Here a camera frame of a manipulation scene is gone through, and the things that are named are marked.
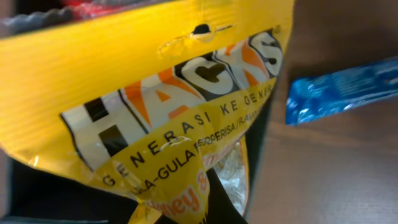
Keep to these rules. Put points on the yellow Hacks candy bag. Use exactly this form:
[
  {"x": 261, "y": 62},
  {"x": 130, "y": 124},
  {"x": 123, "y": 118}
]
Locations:
[{"x": 149, "y": 109}]

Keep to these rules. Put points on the blue Oreo wrapper pack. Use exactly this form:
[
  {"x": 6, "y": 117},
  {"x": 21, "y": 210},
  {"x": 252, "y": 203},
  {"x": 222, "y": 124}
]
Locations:
[{"x": 313, "y": 98}]

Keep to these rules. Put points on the red Hacks candy bag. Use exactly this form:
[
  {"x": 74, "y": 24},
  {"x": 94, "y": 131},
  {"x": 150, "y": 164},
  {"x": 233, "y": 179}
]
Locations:
[{"x": 87, "y": 9}]

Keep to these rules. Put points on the dark green open box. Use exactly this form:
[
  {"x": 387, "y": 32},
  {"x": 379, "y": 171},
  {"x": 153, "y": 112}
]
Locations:
[{"x": 124, "y": 186}]

